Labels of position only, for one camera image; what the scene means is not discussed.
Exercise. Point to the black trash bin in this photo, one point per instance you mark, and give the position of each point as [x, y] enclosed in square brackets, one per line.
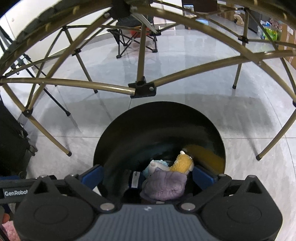
[161, 125]

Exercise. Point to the small cardboard boxes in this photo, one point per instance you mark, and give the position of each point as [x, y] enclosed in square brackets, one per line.
[229, 14]

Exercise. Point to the tan folding table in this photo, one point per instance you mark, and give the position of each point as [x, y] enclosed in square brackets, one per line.
[141, 58]

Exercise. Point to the white and yellow plush toy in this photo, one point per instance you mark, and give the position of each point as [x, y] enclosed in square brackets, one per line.
[182, 163]

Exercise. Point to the pink rug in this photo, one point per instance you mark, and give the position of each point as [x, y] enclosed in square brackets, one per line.
[9, 231]

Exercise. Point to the black folding chair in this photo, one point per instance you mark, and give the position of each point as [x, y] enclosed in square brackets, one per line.
[124, 23]

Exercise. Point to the red bag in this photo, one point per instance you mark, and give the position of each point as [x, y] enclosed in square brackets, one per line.
[135, 33]

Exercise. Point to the purple plush toy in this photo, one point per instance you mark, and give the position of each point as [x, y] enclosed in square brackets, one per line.
[164, 185]

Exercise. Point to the large cardboard box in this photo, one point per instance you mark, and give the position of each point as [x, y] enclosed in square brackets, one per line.
[289, 41]

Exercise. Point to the green bag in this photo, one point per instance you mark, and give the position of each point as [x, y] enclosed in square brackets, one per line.
[270, 32]

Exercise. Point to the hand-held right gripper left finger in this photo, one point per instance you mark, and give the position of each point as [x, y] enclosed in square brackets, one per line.
[96, 176]

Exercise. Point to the blue plush toy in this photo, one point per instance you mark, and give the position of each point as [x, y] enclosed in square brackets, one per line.
[159, 164]

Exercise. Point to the beige plush toy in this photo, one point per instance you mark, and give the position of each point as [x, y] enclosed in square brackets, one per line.
[239, 19]

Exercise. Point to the black tripod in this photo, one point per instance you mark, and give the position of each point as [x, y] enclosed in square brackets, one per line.
[56, 102]

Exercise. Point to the person's left hand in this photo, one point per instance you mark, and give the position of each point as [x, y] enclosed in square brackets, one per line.
[5, 218]

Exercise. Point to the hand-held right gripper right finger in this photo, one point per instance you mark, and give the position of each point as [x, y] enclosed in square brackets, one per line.
[203, 176]

